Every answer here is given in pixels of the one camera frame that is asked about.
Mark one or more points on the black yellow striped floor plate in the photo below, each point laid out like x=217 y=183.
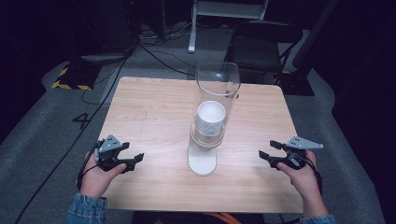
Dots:
x=76 y=77

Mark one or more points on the clear cup dispenser white base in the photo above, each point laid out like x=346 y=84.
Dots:
x=202 y=160

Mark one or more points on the white desk frame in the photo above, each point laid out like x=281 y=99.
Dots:
x=230 y=9

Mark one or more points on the black stand with base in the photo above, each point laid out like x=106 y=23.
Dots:
x=299 y=82

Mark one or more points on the black chair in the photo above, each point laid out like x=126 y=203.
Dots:
x=258 y=46

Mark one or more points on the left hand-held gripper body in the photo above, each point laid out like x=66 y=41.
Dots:
x=107 y=146

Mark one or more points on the person's left hand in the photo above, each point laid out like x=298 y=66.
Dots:
x=95 y=180

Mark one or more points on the white paper cup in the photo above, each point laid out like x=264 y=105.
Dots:
x=211 y=119

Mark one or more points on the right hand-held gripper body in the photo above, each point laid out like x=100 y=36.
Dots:
x=295 y=155

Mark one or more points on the person's right hand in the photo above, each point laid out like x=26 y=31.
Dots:
x=303 y=180

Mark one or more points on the grey flat stand base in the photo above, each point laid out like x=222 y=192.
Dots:
x=104 y=58

